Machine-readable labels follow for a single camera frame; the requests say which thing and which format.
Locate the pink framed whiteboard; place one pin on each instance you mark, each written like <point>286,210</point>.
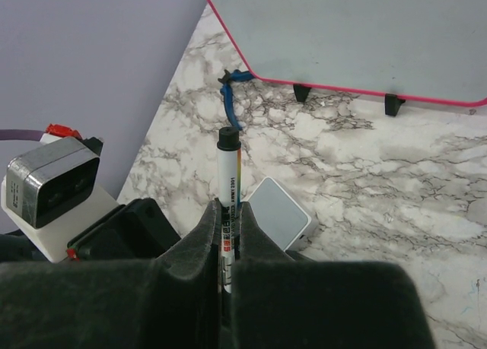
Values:
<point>424,50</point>

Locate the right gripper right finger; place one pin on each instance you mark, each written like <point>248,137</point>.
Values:
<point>278,302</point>

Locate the black whiteboard foot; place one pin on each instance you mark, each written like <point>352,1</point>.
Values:
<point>392,104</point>
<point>301,92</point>

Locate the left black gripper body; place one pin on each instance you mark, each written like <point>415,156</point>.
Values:
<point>138,230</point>

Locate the left black whiteboard foot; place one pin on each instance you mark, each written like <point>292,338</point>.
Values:
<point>301,92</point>

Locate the white grey eraser block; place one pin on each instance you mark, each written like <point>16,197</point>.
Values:
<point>281,216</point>

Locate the white whiteboard marker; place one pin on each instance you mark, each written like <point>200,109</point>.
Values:
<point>228,158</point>

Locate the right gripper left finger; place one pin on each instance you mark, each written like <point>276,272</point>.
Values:
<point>172,301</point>

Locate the blue handled pliers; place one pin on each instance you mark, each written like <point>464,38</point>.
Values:
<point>227,92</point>

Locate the right black whiteboard foot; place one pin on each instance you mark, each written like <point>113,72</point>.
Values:
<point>392,104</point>

